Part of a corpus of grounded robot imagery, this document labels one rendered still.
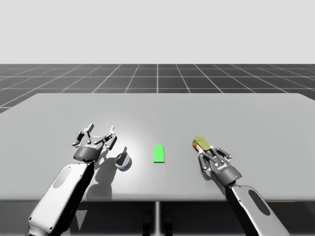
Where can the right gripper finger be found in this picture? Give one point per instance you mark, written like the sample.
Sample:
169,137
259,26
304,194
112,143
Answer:
206,162
222,155

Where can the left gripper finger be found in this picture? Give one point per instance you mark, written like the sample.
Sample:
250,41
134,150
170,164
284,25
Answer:
82,137
107,140

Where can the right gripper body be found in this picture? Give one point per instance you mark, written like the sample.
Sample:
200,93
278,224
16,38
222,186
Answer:
227,173

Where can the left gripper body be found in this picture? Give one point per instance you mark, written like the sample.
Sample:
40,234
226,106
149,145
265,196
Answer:
88,153

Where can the red and green rectangular can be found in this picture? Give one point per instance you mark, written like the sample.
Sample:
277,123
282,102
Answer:
201,144

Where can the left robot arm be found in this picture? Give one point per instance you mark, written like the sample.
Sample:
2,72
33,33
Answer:
59,194

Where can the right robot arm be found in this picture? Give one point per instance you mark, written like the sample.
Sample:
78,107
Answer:
256,211

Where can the blue flat can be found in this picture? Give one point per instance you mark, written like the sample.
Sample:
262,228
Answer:
123,161

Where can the green pad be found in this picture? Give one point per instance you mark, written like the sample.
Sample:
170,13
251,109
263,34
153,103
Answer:
158,153

